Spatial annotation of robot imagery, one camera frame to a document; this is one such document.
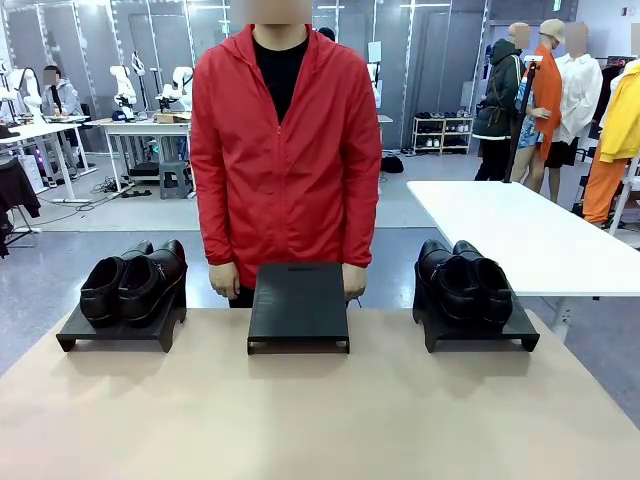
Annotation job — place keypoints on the person's left hand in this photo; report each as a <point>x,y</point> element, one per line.
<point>356,282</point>

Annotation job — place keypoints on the mannequin in yellow orange clothes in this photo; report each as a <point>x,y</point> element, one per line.
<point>617,130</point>

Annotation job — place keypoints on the person in grey hoodie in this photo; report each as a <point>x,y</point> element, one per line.
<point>62,97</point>

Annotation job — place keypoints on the person's right forearm red sleeve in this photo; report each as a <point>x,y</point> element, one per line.
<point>217,230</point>

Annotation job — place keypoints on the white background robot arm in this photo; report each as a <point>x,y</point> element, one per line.
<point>177,87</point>
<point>27,90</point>
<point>122,87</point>

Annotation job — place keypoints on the black shoe stand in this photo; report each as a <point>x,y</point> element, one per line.
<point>297,305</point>
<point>125,336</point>
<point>480,338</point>

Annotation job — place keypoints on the mannequin with orange shawl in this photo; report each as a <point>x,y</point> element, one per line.
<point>545,100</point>

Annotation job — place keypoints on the white background work table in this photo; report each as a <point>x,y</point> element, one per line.
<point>40,129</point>
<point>145,125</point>

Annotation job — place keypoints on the black bag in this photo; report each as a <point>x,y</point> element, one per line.
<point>393,164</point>

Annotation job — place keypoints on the mannequin in dark green jacket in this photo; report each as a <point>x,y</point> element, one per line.
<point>500,100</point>

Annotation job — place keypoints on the black leather shoe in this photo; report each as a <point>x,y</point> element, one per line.
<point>492,295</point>
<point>145,295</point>
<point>434,272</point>
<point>102,295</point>

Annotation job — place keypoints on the person in red jacket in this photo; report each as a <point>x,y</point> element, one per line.
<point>280,165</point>

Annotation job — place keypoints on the grey step stool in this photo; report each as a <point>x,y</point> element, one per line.
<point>175,180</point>

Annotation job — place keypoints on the flat cardboard box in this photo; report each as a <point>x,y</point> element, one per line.
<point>172,118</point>

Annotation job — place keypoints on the large white table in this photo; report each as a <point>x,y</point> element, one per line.
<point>515,230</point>

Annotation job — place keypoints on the person's left forearm red sleeve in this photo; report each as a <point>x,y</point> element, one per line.
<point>361,230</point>

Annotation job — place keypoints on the dark blue cap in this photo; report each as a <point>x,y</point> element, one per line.
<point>118,116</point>

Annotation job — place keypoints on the person's right hand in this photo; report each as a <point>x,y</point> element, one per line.
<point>225,280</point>

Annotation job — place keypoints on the wooden shoe rack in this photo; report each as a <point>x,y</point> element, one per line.
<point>442,135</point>

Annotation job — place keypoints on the black jacket on chair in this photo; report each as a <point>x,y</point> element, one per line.
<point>15,190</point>

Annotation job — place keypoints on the mannequin in white shirt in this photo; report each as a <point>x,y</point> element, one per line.
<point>580,100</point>

